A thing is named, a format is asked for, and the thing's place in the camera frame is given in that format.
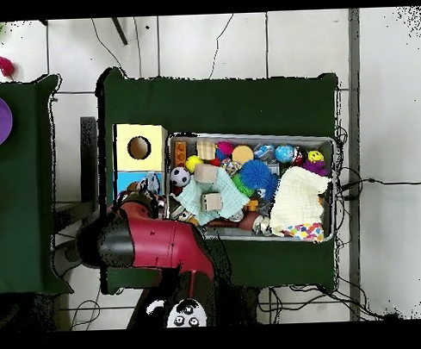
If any cream waffle cloth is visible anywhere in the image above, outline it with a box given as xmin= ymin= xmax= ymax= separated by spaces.
xmin=266 ymin=165 xmax=334 ymax=237

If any shallow clear mesh bin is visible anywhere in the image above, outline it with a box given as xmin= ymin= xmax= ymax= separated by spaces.
xmin=162 ymin=126 xmax=339 ymax=248

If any plain wooden cube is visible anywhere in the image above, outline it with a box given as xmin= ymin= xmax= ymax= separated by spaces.
xmin=192 ymin=162 xmax=220 ymax=184

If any yellow tennis ball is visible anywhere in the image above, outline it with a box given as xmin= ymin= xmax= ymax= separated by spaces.
xmin=184 ymin=154 xmax=204 ymax=174

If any mint green waffle cloth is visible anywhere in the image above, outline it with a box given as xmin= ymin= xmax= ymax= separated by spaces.
xmin=173 ymin=165 xmax=251 ymax=227

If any small soccer ball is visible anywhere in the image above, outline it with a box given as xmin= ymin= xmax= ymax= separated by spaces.
xmin=169 ymin=165 xmax=192 ymax=188

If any large blue spiky ball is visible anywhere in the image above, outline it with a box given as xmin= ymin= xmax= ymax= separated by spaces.
xmin=238 ymin=158 xmax=274 ymax=191

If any dark green table cloth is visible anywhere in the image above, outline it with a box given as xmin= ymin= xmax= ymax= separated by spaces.
xmin=0 ymin=72 xmax=74 ymax=297
xmin=92 ymin=59 xmax=346 ymax=296

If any blue globe ball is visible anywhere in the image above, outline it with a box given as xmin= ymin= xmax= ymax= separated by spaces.
xmin=273 ymin=143 xmax=296 ymax=165

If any yellow smiley ball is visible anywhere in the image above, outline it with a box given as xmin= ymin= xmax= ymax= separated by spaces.
xmin=306 ymin=149 xmax=325 ymax=165

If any purple spiky toy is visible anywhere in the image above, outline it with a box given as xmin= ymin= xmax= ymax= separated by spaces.
xmin=301 ymin=158 xmax=331 ymax=178

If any dark grey rod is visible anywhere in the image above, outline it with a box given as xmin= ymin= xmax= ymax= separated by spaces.
xmin=110 ymin=17 xmax=129 ymax=47

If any small red floor toy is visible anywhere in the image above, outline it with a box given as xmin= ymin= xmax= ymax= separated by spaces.
xmin=0 ymin=53 xmax=16 ymax=78

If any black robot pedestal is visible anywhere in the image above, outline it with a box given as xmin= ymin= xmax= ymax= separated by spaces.
xmin=214 ymin=284 xmax=262 ymax=326

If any black power cable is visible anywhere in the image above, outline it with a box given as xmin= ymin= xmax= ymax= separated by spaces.
xmin=337 ymin=175 xmax=421 ymax=192

